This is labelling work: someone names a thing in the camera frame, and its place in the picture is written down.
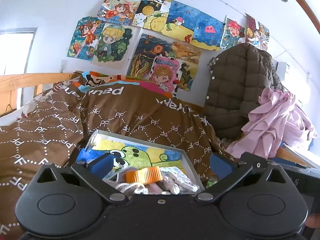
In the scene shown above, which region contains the grey white sock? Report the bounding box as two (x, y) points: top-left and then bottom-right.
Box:
(103, 172), (149, 197)

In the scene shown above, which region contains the white printed soft cloth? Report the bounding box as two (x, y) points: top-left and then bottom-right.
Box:
(160, 166), (200, 192)

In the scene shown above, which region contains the orange ribbed sock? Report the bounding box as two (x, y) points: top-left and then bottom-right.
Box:
(125, 166), (163, 185)

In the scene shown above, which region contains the frog painted storage box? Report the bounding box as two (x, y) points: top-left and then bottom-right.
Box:
(76, 130), (204, 194)

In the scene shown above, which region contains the brown PF patterned duvet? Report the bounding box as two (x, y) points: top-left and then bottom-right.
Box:
(1, 78), (221, 239)

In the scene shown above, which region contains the pink crumpled garment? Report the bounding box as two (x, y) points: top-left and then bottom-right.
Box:
(226, 88), (318, 159)

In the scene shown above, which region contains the colourful cartoon pillow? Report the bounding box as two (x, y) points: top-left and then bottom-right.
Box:
(72, 71), (172, 98)

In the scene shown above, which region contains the olive quilted jacket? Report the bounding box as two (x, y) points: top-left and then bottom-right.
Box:
(204, 43), (284, 139)

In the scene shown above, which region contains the pink cartoon boy painting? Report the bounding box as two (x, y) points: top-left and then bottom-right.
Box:
(148, 56), (183, 97)

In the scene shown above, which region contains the desert landscape painting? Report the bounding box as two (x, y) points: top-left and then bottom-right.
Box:
(170, 41), (201, 90)

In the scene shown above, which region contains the blond boy cartoon painting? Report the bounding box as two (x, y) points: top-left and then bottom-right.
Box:
(91, 23), (140, 69)

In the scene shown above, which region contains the orange girl blue painting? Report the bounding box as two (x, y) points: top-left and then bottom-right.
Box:
(67, 16), (105, 61)

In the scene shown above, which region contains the red hair face painting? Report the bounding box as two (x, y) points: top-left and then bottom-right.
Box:
(220, 18), (245, 49)

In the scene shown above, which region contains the starry night style painting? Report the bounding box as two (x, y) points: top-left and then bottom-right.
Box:
(127, 33), (172, 79)

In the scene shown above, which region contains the pink blob blue painting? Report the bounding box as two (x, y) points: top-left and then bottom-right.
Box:
(190, 11), (225, 51)

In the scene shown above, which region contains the blue sea yellow sand painting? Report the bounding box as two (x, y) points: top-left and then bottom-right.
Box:
(161, 0), (200, 43)

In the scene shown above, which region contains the red hair girl painting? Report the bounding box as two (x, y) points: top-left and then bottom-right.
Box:
(97, 0), (140, 25)

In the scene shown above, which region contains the black yellow moon painting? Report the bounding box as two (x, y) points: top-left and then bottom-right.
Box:
(132, 0), (172, 32)

